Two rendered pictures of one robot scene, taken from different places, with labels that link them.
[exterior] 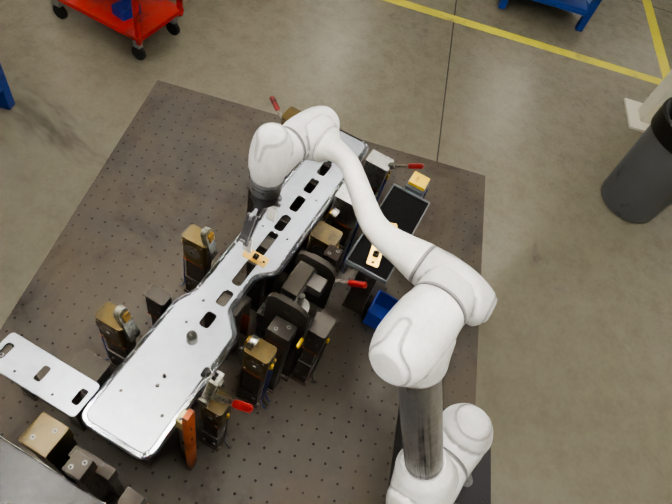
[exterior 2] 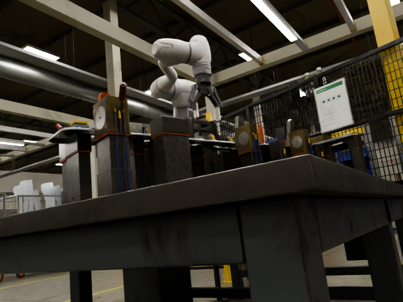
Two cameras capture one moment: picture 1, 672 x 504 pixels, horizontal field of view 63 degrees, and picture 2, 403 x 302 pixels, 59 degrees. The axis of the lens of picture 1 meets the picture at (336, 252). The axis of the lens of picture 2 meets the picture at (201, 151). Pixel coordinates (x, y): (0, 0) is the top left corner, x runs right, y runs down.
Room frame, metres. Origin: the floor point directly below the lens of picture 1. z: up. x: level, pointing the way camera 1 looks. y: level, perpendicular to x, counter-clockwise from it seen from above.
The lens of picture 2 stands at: (2.25, 1.20, 0.63)
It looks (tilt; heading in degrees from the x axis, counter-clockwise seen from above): 12 degrees up; 218
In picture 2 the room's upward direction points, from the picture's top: 6 degrees counter-clockwise
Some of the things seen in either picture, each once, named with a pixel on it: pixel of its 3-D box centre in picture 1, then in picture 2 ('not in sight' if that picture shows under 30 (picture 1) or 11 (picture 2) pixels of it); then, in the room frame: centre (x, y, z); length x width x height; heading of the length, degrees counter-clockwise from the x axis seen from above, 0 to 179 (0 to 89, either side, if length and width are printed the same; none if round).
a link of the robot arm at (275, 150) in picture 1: (273, 151); (197, 51); (0.95, 0.23, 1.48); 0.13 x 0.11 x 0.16; 157
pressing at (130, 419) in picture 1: (257, 252); (208, 145); (0.96, 0.24, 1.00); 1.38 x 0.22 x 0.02; 169
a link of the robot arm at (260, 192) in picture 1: (266, 182); (202, 72); (0.94, 0.24, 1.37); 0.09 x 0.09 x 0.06
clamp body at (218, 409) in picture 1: (219, 423); not in sight; (0.45, 0.15, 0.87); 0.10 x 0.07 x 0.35; 79
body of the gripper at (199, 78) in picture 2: (263, 199); (203, 85); (0.94, 0.24, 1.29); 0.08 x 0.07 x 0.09; 169
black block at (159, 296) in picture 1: (157, 315); (283, 171); (0.71, 0.47, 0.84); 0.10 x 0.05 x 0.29; 79
